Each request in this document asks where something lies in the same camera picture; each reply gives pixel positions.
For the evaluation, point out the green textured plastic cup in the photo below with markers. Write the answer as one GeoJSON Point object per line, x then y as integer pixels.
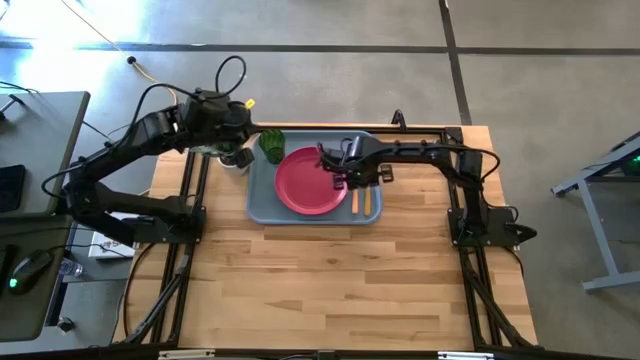
{"type": "Point", "coordinates": [272, 146]}

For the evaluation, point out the white round plant pot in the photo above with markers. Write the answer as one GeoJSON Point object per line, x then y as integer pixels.
{"type": "Point", "coordinates": [231, 169]}

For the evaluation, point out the black clamp hook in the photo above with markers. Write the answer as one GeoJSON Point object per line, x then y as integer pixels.
{"type": "Point", "coordinates": [398, 120]}

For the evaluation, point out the black flat keyboard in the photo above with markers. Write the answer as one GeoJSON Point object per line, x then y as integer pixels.
{"type": "Point", "coordinates": [10, 189]}

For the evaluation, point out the black caster wheel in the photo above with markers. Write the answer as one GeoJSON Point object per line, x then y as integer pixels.
{"type": "Point", "coordinates": [65, 324]}

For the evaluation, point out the black aluminium table frame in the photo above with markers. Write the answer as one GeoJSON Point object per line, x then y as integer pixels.
{"type": "Point", "coordinates": [454, 134]}

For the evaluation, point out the black computer mouse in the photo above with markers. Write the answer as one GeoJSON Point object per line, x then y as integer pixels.
{"type": "Point", "coordinates": [30, 270]}

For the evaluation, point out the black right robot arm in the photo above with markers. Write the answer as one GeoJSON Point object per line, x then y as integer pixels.
{"type": "Point", "coordinates": [425, 150]}

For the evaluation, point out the grey desk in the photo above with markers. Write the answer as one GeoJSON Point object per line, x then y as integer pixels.
{"type": "Point", "coordinates": [45, 150]}

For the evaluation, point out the white printed box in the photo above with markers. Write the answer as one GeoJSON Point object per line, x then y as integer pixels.
{"type": "Point", "coordinates": [107, 250]}

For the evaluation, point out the black slanted bar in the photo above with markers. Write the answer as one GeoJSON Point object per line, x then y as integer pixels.
{"type": "Point", "coordinates": [115, 233]}

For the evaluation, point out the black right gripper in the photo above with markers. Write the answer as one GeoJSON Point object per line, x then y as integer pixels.
{"type": "Point", "coordinates": [362, 157]}

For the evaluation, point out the blue plastic tray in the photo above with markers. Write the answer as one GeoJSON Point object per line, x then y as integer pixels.
{"type": "Point", "coordinates": [260, 200]}

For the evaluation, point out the grey metal table frame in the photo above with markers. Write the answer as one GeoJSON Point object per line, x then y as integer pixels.
{"type": "Point", "coordinates": [597, 220]}

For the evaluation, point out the pink round plate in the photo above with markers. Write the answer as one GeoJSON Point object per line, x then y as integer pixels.
{"type": "Point", "coordinates": [305, 185]}

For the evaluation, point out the clear plastic water bottle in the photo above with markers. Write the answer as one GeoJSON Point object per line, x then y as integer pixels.
{"type": "Point", "coordinates": [71, 268]}

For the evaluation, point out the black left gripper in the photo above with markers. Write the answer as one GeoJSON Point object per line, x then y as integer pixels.
{"type": "Point", "coordinates": [232, 122]}

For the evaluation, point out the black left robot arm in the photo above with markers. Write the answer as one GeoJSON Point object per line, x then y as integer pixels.
{"type": "Point", "coordinates": [125, 145]}

